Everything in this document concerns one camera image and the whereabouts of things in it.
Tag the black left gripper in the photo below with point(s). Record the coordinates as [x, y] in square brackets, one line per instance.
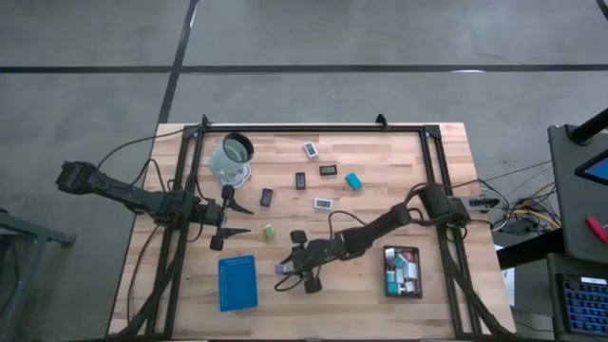
[209, 214]

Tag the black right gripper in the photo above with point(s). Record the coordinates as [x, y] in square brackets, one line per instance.
[318, 252]

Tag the purple white USB charger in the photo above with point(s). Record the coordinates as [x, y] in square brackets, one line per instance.
[279, 269]

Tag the green white USB charger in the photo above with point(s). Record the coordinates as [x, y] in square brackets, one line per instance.
[269, 231]

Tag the red white USB charger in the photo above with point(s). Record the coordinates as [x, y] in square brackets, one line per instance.
[411, 257]

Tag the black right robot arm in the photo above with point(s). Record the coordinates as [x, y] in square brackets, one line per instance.
[380, 225]

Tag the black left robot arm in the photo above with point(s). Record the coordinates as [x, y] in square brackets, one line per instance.
[133, 195]

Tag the dark blue digital thermometer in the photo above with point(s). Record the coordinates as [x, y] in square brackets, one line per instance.
[300, 180]
[266, 197]

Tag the blue plastic basket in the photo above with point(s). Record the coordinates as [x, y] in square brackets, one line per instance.
[237, 285]

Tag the white digital thermometer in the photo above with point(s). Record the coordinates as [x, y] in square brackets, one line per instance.
[310, 149]
[323, 204]

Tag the black digital thermometer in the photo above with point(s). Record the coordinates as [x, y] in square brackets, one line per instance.
[328, 169]

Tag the teal rectangular case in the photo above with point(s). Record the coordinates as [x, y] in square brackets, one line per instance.
[354, 181]

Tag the black plastic basket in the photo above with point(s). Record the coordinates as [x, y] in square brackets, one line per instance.
[419, 278]

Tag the grey metal stand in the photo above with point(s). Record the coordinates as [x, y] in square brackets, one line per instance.
[33, 231]

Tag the white paper sheet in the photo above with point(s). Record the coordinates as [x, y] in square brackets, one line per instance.
[509, 282]

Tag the grey equipment cart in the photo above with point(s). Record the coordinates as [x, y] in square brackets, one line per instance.
[570, 214]

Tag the keyboard with lit keys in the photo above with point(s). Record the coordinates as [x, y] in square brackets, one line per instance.
[584, 304]

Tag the monitor with blue screen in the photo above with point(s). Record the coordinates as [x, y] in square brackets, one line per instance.
[598, 171]

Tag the black pole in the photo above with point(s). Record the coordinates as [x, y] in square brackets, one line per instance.
[589, 127]

